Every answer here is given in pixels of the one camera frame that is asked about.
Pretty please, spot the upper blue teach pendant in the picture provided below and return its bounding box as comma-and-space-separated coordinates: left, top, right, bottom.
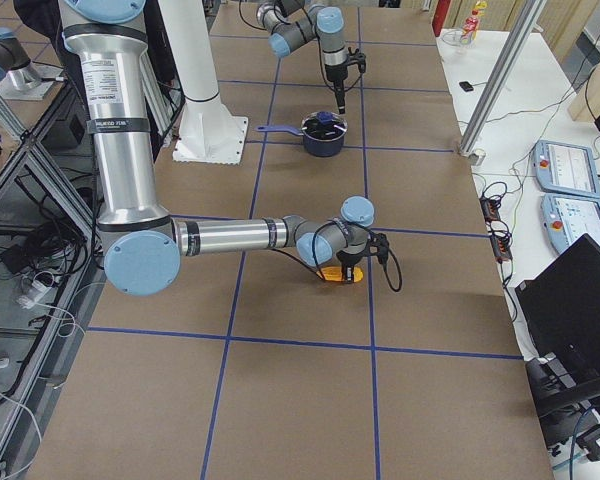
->
532, 140, 600, 199

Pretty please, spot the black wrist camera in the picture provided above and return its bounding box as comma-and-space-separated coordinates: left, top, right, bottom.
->
347, 48, 367, 76
368, 232, 390, 266

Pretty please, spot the black laptop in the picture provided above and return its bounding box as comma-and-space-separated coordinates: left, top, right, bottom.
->
513, 232, 600, 381

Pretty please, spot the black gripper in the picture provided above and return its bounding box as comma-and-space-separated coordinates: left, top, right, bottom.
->
325, 63, 348, 114
336, 247, 366, 284

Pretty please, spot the lower blue teach pendant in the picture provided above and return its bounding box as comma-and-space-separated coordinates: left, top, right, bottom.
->
541, 193, 600, 254

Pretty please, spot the yellow plastic corn cob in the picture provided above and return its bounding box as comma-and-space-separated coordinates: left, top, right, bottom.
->
316, 266, 364, 284

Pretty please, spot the blue saucepan with handle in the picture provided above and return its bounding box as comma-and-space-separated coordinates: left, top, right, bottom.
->
256, 111, 348, 158

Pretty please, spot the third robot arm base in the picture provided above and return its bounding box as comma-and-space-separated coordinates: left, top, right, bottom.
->
0, 27, 60, 101

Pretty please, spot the glass pot lid blue knob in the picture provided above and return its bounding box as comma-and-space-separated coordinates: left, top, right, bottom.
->
301, 111, 348, 141

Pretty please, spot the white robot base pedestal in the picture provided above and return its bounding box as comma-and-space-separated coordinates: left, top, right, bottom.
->
160, 1, 248, 165

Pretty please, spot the small black box device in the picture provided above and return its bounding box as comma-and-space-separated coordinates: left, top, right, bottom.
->
459, 81, 474, 92

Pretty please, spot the black power strip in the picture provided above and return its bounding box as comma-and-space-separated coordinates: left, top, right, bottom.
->
479, 196, 513, 264

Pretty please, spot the aluminium frame post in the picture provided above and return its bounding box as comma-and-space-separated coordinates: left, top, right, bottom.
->
458, 0, 547, 157

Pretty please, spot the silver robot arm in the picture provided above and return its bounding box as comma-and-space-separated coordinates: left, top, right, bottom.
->
256, 1, 359, 114
59, 1, 380, 296

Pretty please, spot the red patterned plastic bottle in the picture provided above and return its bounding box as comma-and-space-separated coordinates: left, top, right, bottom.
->
459, 1, 488, 46

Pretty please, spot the blue teach pendant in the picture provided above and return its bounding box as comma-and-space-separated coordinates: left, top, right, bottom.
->
541, 193, 600, 254
532, 140, 600, 199

